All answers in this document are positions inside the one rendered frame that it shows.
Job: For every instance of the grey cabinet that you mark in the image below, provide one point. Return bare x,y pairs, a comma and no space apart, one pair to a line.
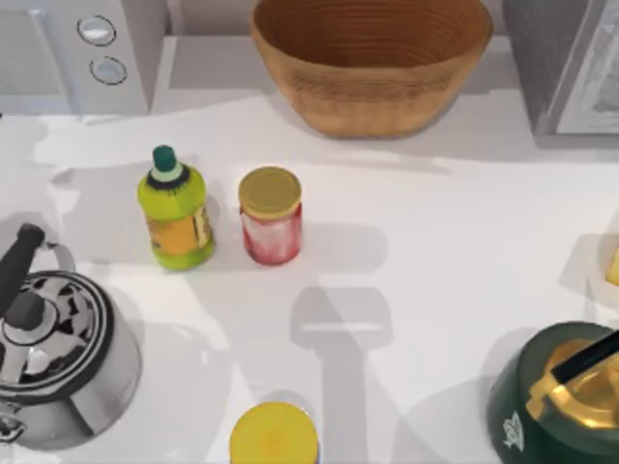
570,67

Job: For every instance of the round microwave knob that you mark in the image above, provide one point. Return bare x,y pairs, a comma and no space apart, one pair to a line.
96,30
108,70

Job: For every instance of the yellow lidded can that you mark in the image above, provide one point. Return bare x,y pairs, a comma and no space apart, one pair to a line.
274,435

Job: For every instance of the brown woven basket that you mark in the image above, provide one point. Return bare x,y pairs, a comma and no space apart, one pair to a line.
370,87

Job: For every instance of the red jar with gold lid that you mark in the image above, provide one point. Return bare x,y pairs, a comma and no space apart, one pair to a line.
271,217

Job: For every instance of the green bottle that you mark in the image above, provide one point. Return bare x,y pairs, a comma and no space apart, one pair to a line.
176,217

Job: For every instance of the white bowl with yellow item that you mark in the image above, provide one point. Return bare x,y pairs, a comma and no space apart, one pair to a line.
604,270

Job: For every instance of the pale microwave oven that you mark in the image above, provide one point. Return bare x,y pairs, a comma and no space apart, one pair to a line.
58,72

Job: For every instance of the green and gold kettle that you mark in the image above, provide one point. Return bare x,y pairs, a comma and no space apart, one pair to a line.
556,401

